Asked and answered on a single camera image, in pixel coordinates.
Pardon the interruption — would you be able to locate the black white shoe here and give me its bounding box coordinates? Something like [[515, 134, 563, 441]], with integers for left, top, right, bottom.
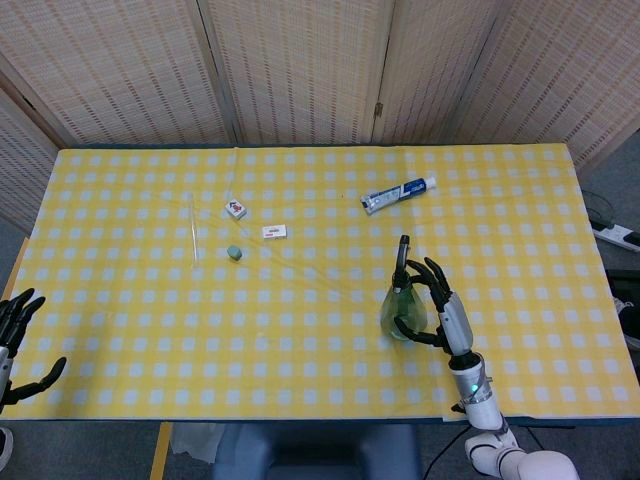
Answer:
[[610, 293, 640, 347], [0, 426, 15, 467]]

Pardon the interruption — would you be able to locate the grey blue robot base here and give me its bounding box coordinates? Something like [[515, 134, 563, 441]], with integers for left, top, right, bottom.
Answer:
[[213, 422, 422, 480]]

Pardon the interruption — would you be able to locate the yellow checkered tablecloth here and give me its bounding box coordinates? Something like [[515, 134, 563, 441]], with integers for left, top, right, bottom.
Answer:
[[0, 144, 634, 422]]

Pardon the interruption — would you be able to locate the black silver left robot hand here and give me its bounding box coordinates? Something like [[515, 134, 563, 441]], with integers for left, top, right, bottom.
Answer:
[[0, 287, 68, 408]]

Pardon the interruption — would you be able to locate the blue white toothpaste tube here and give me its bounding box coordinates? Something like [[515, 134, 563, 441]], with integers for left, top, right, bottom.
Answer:
[[360, 176, 438, 217]]

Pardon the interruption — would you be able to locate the black floor cable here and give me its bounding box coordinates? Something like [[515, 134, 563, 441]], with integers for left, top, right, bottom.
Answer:
[[582, 188, 619, 227]]

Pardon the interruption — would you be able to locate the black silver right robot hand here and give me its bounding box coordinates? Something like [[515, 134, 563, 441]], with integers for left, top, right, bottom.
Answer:
[[393, 256, 476, 358]]

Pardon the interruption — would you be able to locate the white power strip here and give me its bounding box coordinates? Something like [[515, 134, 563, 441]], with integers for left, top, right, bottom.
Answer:
[[591, 219, 640, 252]]

